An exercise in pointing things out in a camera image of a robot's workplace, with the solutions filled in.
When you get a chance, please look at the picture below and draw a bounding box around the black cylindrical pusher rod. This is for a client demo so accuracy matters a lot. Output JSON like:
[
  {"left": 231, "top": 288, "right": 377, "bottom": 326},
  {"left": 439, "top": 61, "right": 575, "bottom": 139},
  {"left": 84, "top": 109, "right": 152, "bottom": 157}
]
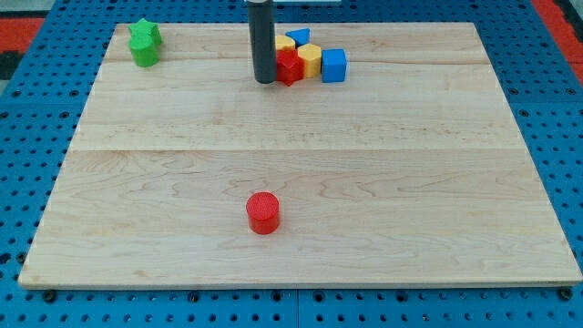
[{"left": 246, "top": 0, "right": 277, "bottom": 84}]

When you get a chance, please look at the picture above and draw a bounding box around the yellow round block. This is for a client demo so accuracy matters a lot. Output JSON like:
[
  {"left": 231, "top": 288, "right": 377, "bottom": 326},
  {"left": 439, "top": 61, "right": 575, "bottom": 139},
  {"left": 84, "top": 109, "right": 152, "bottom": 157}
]
[{"left": 275, "top": 35, "right": 296, "bottom": 51}]

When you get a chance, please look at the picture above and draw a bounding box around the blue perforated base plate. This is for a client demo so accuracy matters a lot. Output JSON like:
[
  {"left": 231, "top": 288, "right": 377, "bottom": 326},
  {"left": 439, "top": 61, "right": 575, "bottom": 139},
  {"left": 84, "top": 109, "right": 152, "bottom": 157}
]
[{"left": 1, "top": 1, "right": 582, "bottom": 327}]

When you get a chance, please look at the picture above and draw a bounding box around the red cylinder block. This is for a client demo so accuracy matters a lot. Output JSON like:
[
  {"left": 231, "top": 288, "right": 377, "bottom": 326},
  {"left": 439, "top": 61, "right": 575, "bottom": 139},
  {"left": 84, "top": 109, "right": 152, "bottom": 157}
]
[{"left": 246, "top": 191, "right": 280, "bottom": 235}]

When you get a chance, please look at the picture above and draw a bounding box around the blue triangle block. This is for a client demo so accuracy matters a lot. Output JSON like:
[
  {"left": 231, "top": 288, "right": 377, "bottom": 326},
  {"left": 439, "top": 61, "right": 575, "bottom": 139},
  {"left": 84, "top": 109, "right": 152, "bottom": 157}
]
[{"left": 285, "top": 27, "right": 311, "bottom": 47}]

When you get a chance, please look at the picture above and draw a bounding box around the green cylinder block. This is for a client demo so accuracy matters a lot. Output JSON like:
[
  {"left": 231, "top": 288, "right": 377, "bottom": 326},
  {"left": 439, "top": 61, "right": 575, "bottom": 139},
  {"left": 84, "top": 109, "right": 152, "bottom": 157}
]
[{"left": 128, "top": 35, "right": 159, "bottom": 67}]

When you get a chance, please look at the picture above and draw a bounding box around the yellow hexagon block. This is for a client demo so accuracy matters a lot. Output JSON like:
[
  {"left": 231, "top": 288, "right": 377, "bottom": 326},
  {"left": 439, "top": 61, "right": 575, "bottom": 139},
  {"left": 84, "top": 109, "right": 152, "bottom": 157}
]
[{"left": 297, "top": 43, "right": 322, "bottom": 78}]

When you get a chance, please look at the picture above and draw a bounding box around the light wooden board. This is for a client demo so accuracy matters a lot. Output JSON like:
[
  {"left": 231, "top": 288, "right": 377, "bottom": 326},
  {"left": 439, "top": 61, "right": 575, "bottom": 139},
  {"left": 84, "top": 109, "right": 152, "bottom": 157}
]
[{"left": 19, "top": 23, "right": 582, "bottom": 290}]

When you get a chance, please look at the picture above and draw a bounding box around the blue cube block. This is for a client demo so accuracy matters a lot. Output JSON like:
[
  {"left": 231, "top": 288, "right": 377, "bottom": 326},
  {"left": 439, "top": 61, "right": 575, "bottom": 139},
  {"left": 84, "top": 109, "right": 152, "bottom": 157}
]
[{"left": 321, "top": 48, "right": 348, "bottom": 83}]

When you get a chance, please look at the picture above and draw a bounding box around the green star block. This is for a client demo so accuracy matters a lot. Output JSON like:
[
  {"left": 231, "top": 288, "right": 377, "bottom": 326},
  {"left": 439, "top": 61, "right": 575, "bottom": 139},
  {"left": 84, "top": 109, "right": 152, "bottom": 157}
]
[{"left": 128, "top": 18, "right": 162, "bottom": 46}]

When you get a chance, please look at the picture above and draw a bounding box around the red star block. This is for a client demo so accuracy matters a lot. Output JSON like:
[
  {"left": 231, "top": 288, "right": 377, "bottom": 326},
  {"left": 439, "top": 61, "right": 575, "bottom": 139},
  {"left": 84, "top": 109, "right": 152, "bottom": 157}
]
[{"left": 276, "top": 50, "right": 304, "bottom": 86}]

